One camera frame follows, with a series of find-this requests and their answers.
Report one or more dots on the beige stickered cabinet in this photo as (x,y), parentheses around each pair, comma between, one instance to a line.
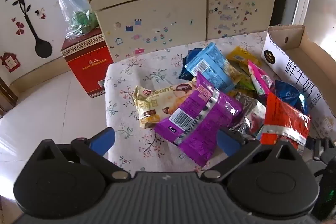
(157,8)

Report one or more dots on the flower vase wall sticker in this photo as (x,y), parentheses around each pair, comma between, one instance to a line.
(43,48)

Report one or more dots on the green snack packet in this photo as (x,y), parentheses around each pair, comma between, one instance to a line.
(246,82)

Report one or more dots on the red carton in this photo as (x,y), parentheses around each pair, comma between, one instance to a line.
(84,66)

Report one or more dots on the clear plastic bag with greens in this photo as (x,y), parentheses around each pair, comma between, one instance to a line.
(78,19)

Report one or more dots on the light blue snack packet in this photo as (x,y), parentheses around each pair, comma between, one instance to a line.
(210,66)

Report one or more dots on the red orange snack packet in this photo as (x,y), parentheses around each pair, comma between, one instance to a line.
(283,119)

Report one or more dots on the brown wooden board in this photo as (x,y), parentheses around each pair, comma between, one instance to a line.
(6,98)

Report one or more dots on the large yellow snack packet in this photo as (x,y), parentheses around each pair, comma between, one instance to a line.
(239,56)

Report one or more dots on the pink snack packet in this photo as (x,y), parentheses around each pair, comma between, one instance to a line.
(258,79)

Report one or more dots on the purple snack packet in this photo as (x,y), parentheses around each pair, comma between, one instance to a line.
(199,113)

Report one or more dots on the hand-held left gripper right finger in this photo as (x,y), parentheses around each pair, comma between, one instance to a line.
(227,143)

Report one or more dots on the cream croissant packet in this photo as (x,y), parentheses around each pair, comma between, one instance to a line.
(155,103)

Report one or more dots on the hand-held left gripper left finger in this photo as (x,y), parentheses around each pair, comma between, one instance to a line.
(103,140)

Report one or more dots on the red house switch sticker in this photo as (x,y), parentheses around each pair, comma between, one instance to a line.
(10,62)

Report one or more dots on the silver snack packet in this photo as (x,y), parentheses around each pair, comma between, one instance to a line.
(246,106)

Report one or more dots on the dark blue snack packet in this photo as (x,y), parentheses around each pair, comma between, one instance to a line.
(185,73)
(288,92)

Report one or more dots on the printed cardboard box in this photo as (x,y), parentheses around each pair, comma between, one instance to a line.
(296,74)

